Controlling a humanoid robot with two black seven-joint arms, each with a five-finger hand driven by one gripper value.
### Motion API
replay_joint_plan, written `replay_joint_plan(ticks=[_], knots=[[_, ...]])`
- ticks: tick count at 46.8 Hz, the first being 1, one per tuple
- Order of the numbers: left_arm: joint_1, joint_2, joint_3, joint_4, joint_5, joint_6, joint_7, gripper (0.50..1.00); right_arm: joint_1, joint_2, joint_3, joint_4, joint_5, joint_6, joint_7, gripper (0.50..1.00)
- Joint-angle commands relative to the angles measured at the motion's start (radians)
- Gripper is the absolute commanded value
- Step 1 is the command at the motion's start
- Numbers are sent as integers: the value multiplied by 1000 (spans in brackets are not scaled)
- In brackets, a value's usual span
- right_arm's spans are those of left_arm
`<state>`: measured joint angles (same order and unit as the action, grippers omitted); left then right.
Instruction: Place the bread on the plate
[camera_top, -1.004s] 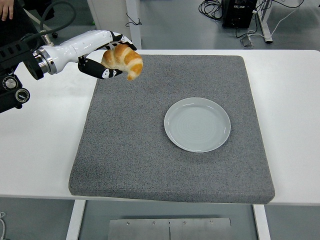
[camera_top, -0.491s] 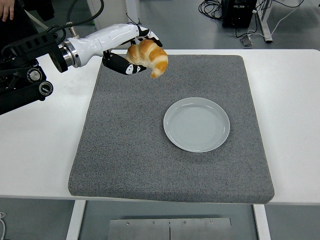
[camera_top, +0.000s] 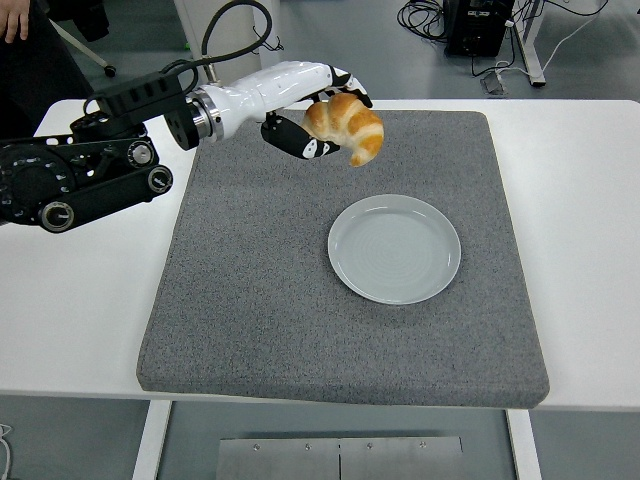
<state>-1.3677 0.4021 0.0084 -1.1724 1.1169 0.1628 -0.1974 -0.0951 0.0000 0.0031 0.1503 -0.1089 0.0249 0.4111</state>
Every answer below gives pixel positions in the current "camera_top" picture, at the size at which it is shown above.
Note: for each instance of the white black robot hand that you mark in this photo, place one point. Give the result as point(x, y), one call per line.
point(270, 87)

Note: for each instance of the person's hand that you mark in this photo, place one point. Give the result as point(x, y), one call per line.
point(14, 17)

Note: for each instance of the golden croissant bread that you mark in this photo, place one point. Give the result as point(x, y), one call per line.
point(360, 130)

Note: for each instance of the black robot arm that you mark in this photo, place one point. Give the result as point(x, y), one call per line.
point(100, 160)

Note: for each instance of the grey round plate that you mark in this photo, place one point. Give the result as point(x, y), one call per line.
point(395, 250)

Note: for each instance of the grey metal plate with screws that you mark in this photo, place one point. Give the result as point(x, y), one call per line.
point(340, 457)

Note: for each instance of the person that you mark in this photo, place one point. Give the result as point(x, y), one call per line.
point(40, 70)

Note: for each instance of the office chair with caster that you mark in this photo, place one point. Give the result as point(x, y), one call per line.
point(85, 20)

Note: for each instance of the white cabinet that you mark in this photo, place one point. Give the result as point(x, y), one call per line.
point(195, 30)

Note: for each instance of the grey felt mat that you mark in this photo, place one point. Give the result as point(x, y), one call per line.
point(250, 250)

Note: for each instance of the black computer tower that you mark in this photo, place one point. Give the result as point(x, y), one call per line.
point(475, 30)

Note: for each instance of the grey floor pedal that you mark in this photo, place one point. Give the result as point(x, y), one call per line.
point(495, 84)

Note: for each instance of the white desk leg with foot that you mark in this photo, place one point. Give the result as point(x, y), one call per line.
point(532, 45)

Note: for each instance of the white table leg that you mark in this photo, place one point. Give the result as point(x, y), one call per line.
point(525, 445)
point(150, 440)

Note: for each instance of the white desk post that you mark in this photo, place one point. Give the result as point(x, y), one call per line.
point(277, 20)

